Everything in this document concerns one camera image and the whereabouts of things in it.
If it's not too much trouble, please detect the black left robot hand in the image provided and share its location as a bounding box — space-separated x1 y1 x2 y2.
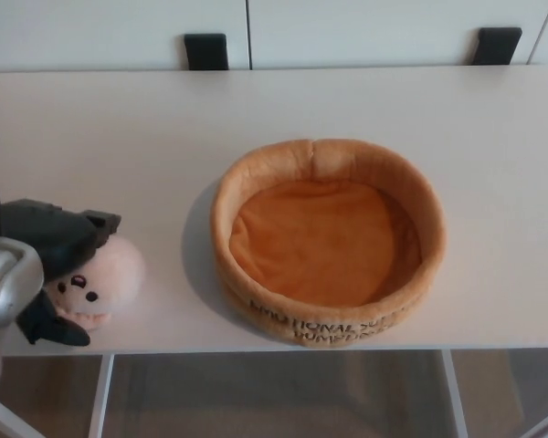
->
0 196 122 348

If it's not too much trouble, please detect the orange round plush basket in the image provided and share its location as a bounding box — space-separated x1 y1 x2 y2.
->
209 138 449 352

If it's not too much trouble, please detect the black cabinet handle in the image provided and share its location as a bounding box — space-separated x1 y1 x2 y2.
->
471 26 523 66
182 31 230 71

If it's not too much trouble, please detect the cream plush dumpling toy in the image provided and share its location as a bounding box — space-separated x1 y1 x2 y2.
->
43 235 148 331

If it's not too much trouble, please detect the white cabinet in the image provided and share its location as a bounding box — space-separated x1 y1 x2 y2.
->
0 0 548 74

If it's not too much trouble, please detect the white table leg frame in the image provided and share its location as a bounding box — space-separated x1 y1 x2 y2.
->
439 349 548 438
0 355 116 438

